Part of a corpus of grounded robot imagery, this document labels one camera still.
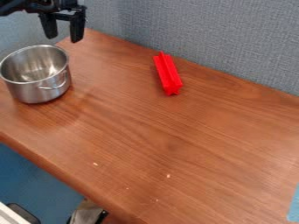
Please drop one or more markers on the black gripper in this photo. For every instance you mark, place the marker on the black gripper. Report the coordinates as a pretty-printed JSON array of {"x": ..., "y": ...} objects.
[{"x": 66, "y": 10}]

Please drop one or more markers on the stainless steel pot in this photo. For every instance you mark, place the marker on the stainless steel pot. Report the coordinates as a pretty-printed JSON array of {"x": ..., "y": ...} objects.
[{"x": 36, "y": 73}]

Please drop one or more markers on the red star-shaped block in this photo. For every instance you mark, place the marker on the red star-shaped block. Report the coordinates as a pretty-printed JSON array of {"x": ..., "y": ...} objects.
[{"x": 168, "y": 75}]

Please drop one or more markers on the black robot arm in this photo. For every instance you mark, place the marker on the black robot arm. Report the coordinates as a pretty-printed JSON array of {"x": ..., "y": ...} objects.
[{"x": 10, "y": 6}]

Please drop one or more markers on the white object at corner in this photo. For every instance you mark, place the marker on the white object at corner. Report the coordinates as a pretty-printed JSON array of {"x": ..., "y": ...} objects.
[{"x": 9, "y": 217}]

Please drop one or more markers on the black object at bottom left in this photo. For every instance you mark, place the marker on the black object at bottom left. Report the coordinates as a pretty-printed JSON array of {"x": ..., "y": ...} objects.
[{"x": 25, "y": 214}]

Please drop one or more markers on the grey table leg bracket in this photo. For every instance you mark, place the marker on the grey table leg bracket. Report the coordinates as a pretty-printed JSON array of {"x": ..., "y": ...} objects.
[{"x": 88, "y": 213}]

